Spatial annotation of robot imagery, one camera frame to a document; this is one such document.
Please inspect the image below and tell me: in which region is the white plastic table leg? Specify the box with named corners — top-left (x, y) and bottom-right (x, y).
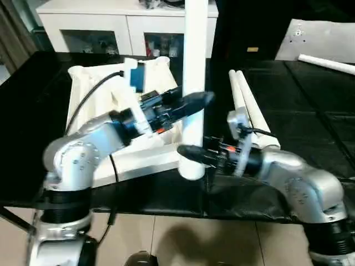
top-left (227, 70), bottom-right (267, 151)
top-left (235, 70), bottom-right (281, 152)
top-left (298, 53), bottom-right (355, 76)
top-left (177, 0), bottom-right (209, 181)

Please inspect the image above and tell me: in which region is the white plastic table top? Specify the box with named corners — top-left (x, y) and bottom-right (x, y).
top-left (65, 55), bottom-right (207, 192)

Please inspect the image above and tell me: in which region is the black quilted mat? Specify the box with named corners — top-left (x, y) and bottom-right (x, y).
top-left (0, 51), bottom-right (355, 225)

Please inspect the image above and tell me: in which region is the black cabinet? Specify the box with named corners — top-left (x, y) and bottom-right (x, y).
top-left (209, 0), bottom-right (355, 60)

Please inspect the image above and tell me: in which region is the white sideboard with glass doors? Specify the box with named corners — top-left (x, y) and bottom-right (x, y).
top-left (35, 0), bottom-right (220, 59)

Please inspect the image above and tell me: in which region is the dark rounded robot foot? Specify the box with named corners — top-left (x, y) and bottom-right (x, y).
top-left (124, 250), bottom-right (158, 266)

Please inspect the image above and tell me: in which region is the pale panel with holes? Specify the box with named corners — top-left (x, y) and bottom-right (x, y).
top-left (274, 18), bottom-right (355, 63)

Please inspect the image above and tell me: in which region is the grey brown curtain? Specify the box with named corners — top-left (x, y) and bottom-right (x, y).
top-left (0, 0), bottom-right (38, 81)

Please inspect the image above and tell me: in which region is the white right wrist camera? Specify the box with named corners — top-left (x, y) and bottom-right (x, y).
top-left (226, 106), bottom-right (255, 175)

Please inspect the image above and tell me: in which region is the black left camera cable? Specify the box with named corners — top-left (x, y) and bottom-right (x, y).
top-left (65, 70), bottom-right (125, 134)

